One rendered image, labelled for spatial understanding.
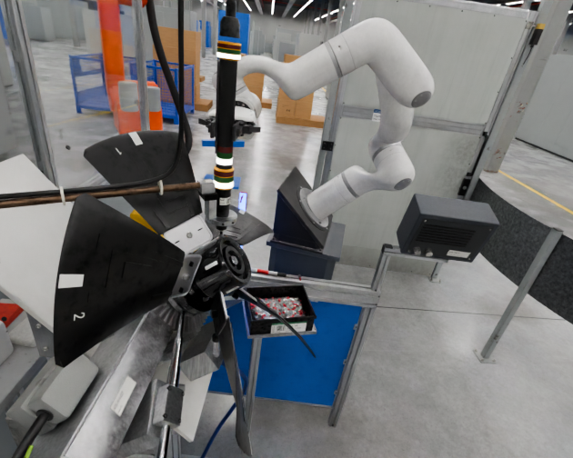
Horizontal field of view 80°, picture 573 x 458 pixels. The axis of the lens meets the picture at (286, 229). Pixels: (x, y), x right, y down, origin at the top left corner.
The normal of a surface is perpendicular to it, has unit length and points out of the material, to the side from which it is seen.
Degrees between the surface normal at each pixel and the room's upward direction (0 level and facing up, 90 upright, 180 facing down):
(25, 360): 0
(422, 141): 91
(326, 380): 90
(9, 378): 0
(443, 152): 91
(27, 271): 50
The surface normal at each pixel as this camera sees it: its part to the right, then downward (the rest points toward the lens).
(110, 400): 0.84, -0.46
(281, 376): -0.05, 0.47
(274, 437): 0.13, -0.87
